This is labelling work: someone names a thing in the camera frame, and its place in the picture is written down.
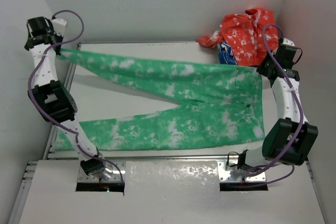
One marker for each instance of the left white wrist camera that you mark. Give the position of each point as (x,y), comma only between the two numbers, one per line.
(59,26)

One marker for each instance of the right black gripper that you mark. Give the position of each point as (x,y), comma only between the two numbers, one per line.
(261,68)

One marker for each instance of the orange tie-dye shirt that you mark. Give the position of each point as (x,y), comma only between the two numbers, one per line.
(243,33)

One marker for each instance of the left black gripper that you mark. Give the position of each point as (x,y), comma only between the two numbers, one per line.
(59,38)

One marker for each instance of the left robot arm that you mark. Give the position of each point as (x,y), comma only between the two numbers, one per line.
(52,100)

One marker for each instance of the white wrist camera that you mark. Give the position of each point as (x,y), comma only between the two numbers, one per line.
(287,42)
(59,26)

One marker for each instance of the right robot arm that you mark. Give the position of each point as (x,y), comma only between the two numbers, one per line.
(291,138)

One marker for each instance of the blue patterned garment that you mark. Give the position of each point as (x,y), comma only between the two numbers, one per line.
(225,54)

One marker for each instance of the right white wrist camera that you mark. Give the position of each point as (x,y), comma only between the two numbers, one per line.
(287,42)

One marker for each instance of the white front cover panel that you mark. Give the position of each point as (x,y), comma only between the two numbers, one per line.
(166,192)

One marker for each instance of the green tie-dye trousers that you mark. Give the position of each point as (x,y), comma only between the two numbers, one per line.
(218,104)

